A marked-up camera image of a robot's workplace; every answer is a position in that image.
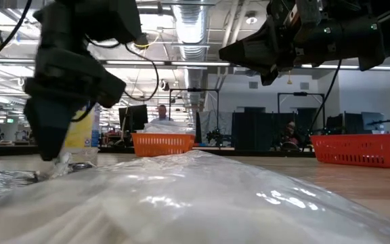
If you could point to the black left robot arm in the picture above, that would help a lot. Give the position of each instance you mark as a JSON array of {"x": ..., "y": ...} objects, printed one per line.
[{"x": 90, "y": 20}]

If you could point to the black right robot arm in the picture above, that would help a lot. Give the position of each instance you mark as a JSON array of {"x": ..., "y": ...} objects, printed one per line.
[{"x": 350, "y": 40}]

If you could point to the Lysol wipes canister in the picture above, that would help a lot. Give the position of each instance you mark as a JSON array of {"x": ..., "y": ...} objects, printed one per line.
[{"x": 83, "y": 133}]

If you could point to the silver nail clipper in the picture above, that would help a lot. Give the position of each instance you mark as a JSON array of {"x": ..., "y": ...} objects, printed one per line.
[{"x": 5, "y": 184}]

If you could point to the person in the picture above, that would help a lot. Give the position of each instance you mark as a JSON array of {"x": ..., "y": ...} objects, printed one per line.
[
  {"x": 289, "y": 133},
  {"x": 162, "y": 113}
]

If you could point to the silver ceiling air duct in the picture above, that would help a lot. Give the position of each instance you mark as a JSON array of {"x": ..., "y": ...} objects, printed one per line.
[{"x": 191, "y": 30}]

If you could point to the overhead LED light bar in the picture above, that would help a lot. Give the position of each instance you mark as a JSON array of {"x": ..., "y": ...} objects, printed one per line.
[{"x": 181, "y": 63}]

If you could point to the black aluminium table frame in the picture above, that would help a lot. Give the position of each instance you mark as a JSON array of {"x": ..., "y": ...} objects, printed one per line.
[{"x": 249, "y": 152}]

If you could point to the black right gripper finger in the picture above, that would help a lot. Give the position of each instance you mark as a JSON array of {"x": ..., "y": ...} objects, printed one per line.
[
  {"x": 256, "y": 44},
  {"x": 256, "y": 62}
]

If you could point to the clear bag of cotton swabs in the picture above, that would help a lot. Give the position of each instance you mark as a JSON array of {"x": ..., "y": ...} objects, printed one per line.
[
  {"x": 195, "y": 203},
  {"x": 168, "y": 128}
]

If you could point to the orange plastic basket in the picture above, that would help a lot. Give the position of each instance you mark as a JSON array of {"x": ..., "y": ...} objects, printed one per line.
[{"x": 161, "y": 145}]

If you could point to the grey computer monitor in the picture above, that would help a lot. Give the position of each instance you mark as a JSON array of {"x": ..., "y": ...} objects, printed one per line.
[{"x": 372, "y": 122}]

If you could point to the black metal frame stand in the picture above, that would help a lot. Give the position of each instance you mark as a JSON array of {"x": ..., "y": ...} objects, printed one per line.
[
  {"x": 195, "y": 89},
  {"x": 300, "y": 93}
]

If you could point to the black computer monitor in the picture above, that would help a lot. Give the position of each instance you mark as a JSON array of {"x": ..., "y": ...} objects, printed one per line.
[{"x": 134, "y": 117}]

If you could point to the grey fabric sheet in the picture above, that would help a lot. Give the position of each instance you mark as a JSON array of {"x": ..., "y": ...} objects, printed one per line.
[{"x": 212, "y": 122}]

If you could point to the round ceiling sensor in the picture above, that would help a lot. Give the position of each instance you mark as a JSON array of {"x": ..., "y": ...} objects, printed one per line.
[{"x": 250, "y": 18}]

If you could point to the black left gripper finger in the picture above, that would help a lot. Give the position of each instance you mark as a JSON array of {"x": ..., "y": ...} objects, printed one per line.
[
  {"x": 46, "y": 128},
  {"x": 67, "y": 115}
]

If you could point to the black partition panel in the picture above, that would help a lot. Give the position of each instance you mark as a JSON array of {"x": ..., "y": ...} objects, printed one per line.
[{"x": 252, "y": 130}]

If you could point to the red plastic basket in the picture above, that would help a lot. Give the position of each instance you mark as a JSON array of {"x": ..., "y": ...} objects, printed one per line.
[{"x": 357, "y": 150}]

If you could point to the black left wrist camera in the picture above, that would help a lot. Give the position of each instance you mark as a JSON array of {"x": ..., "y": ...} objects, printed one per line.
[{"x": 112, "y": 89}]

